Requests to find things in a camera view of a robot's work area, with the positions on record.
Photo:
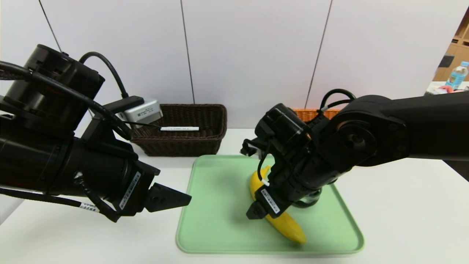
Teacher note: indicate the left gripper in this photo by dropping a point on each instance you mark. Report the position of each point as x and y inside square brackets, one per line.
[135, 190]

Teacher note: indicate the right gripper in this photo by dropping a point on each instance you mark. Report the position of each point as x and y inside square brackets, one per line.
[268, 202]

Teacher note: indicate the yellow banana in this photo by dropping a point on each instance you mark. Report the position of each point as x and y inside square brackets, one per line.
[289, 227]

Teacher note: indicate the glass cup with black holder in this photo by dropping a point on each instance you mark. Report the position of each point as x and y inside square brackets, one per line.
[309, 200]

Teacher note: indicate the white marker pen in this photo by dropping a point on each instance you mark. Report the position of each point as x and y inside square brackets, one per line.
[179, 128]

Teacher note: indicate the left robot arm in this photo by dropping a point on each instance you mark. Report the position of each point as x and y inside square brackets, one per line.
[36, 110]

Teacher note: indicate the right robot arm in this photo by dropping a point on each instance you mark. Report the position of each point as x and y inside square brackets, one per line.
[403, 128]

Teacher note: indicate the dark brown wicker basket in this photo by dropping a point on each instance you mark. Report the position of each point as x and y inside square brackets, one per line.
[205, 146]

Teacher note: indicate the orange wicker basket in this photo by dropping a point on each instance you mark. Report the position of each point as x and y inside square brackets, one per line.
[307, 114]

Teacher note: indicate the green plastic tray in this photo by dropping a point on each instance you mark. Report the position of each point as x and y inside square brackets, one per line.
[212, 220]

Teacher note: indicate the white side table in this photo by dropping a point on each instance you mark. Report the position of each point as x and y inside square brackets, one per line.
[436, 86]

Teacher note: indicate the clear plastic water bottle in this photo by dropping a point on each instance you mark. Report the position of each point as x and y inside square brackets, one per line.
[458, 75]

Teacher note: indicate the wooden shelf unit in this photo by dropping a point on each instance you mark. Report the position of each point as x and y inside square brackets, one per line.
[460, 47]

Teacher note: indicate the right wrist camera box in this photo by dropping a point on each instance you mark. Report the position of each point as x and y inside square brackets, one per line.
[249, 148]

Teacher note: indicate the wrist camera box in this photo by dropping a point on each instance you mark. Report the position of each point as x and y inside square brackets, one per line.
[144, 112]
[249, 148]

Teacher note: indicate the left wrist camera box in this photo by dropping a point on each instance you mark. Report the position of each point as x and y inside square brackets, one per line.
[144, 112]

